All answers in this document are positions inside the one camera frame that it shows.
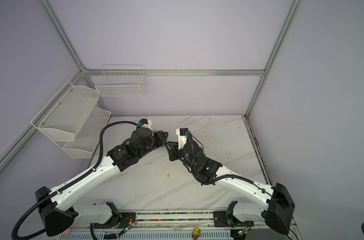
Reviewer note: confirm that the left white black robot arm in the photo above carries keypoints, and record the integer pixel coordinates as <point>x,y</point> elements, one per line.
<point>56,205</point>

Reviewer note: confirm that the white two-tier mesh shelf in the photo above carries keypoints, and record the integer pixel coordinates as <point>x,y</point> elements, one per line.
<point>72,120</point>

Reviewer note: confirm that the wrist white camera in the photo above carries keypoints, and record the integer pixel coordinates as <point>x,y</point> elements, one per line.
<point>145,123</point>
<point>182,134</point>

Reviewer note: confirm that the white wire basket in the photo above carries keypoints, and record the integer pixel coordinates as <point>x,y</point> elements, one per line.
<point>122,81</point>

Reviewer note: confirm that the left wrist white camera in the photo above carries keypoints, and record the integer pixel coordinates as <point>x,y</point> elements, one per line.
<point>145,123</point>

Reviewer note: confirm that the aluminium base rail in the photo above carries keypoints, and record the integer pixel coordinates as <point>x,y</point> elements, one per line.
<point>164,225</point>

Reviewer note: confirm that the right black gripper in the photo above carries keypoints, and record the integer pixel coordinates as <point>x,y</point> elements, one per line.
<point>173,151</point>

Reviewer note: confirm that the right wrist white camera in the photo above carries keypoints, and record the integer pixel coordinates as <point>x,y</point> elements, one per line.
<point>182,134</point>

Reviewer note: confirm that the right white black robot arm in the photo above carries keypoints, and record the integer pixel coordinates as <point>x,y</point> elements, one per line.
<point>273,204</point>

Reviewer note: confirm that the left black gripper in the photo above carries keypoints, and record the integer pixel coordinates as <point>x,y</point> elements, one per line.
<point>162,136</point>

